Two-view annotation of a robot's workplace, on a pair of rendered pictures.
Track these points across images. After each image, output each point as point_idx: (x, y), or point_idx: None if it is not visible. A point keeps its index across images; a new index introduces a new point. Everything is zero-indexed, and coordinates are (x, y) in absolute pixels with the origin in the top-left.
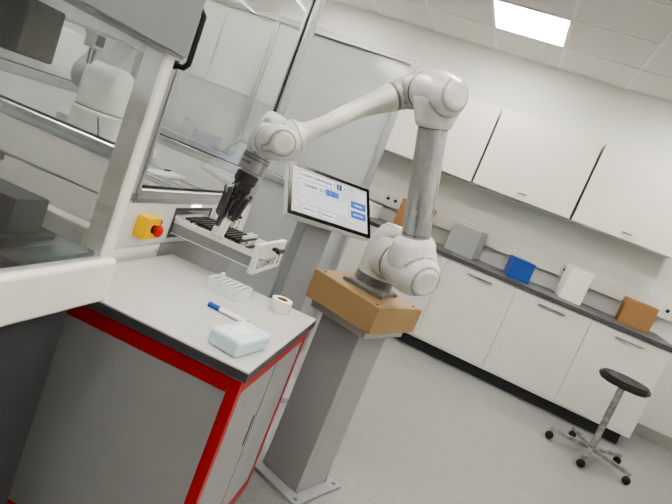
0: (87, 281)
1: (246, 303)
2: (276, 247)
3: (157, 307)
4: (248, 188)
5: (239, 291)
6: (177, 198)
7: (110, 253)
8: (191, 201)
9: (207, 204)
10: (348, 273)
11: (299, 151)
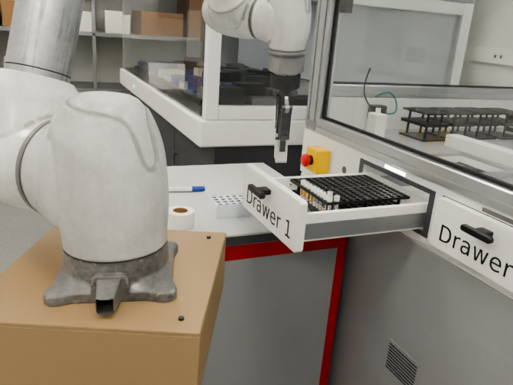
0: (192, 126)
1: (204, 211)
2: (275, 194)
3: (207, 173)
4: (281, 92)
5: (211, 195)
6: (361, 144)
7: (204, 118)
8: (381, 156)
9: (418, 177)
10: (203, 286)
11: (211, 12)
